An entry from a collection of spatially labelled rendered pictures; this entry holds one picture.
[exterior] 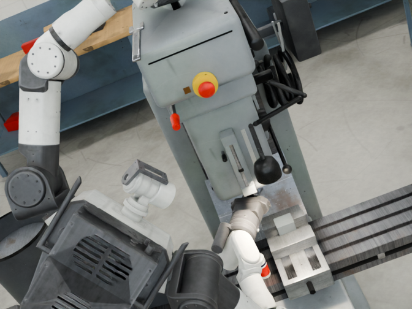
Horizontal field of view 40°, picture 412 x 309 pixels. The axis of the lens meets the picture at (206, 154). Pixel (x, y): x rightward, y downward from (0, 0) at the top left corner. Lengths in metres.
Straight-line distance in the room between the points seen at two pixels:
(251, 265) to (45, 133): 0.67
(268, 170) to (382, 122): 2.77
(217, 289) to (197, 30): 0.59
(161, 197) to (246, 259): 0.37
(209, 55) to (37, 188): 0.49
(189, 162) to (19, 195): 0.99
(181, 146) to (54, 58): 0.95
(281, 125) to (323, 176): 1.76
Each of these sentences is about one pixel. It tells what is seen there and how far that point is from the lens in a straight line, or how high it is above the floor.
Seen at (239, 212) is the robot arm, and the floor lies 1.28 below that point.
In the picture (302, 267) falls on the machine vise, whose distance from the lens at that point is 1.84.
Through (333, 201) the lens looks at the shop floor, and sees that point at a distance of 3.66.
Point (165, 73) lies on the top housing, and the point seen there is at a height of 1.82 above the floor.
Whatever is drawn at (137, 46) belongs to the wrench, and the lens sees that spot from 1.35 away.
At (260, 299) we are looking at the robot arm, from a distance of 1.57.
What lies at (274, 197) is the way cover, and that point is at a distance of 2.21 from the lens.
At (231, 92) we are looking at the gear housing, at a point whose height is 1.67.
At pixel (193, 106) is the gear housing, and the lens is 1.50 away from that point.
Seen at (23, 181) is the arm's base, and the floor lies 1.79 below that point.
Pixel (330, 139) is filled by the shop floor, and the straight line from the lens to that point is 4.21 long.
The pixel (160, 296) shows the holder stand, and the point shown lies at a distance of 2.01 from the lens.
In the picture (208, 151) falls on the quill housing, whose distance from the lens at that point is 1.61.
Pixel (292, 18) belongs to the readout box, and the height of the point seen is 1.66.
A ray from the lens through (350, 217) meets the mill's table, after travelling 2.08.
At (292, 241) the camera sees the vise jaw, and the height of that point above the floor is 1.07.
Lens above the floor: 2.32
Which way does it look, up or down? 31 degrees down
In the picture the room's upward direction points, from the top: 24 degrees counter-clockwise
